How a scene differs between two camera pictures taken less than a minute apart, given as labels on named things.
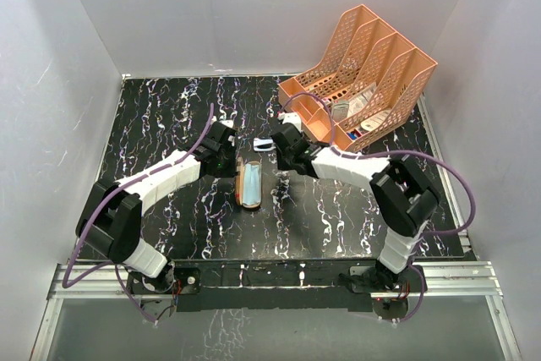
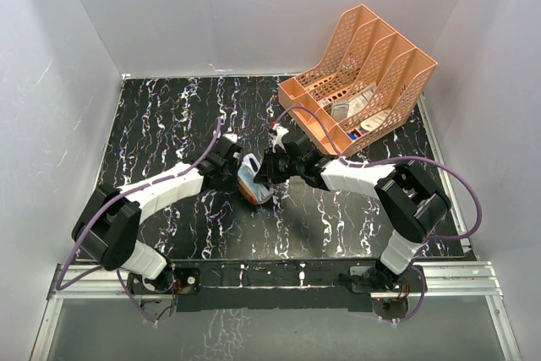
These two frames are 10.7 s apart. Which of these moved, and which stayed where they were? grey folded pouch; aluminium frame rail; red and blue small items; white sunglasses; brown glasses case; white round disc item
Moved: white sunglasses; brown glasses case
Stayed: grey folded pouch; white round disc item; aluminium frame rail; red and blue small items
